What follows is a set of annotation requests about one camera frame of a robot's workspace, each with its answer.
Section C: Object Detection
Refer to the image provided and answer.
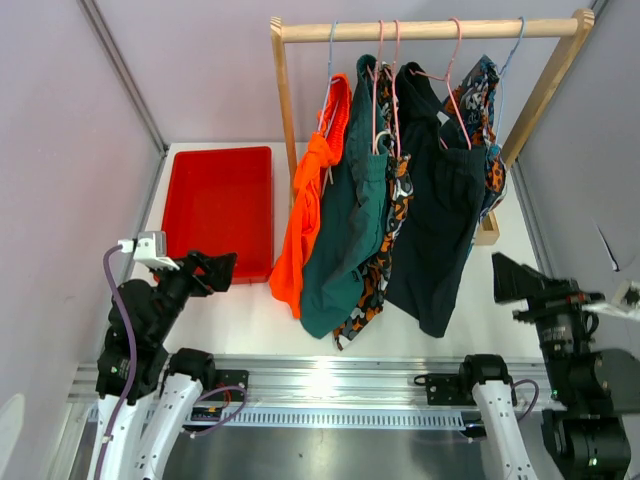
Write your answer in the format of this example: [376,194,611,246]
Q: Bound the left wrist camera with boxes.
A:
[117,231,179,271]

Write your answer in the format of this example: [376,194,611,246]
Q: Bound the pink hanger of navy shorts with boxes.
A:
[409,16,473,151]

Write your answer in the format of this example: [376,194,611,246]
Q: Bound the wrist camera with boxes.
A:
[117,231,179,271]
[585,280,640,322]

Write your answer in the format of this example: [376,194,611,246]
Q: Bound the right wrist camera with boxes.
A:
[585,280,640,322]

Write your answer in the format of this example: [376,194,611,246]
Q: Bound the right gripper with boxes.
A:
[491,248,604,397]

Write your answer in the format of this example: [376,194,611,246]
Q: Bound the aluminium rail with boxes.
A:
[66,353,616,431]

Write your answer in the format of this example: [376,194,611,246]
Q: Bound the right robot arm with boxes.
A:
[456,253,639,479]

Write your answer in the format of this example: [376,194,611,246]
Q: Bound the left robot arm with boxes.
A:
[88,251,237,479]

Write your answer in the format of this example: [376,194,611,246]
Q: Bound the pink hanger of patterned shorts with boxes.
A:
[391,19,402,159]

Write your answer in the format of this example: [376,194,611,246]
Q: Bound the teal green shorts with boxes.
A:
[300,54,388,339]

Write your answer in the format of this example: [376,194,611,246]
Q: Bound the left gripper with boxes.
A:
[150,247,236,341]

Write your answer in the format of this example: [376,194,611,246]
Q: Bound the wooden clothes rack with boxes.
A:
[269,8,596,247]

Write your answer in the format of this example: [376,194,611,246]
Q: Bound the blue orange patterned shorts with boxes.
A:
[440,55,506,223]

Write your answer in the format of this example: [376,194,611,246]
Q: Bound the blue hanger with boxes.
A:
[495,16,527,142]
[317,20,339,136]

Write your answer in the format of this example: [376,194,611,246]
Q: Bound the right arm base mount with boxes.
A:
[413,373,475,406]

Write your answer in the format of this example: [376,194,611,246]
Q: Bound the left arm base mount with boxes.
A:
[209,369,250,405]

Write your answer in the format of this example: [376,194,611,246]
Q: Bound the orange black patterned shorts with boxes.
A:
[333,62,414,350]

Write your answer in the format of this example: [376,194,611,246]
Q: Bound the dark navy shorts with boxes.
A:
[386,62,486,338]

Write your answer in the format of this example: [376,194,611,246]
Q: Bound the pink hanger of teal shorts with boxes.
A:
[372,20,390,155]

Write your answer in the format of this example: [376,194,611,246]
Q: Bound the red plastic bin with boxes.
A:
[161,146,274,284]

